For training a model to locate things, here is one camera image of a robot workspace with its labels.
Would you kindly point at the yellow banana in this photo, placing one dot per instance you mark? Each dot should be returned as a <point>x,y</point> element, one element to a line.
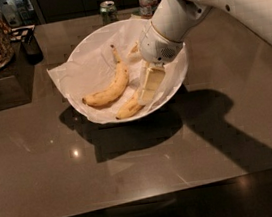
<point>115,89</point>
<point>129,108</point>

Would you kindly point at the dark raised counter block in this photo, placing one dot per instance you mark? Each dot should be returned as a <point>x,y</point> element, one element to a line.
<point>16,80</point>

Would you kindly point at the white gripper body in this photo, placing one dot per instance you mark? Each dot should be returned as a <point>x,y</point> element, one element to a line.
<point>157,48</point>

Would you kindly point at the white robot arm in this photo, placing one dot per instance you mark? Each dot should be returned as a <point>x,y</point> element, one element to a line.
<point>173,19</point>

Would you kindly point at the green soda can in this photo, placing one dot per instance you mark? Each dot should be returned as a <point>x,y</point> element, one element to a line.
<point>108,11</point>

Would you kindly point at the white paper liner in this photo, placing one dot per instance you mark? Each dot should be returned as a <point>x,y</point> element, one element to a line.
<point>91,68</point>

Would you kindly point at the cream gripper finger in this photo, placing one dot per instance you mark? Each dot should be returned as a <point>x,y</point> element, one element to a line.
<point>151,77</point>
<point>133,51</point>

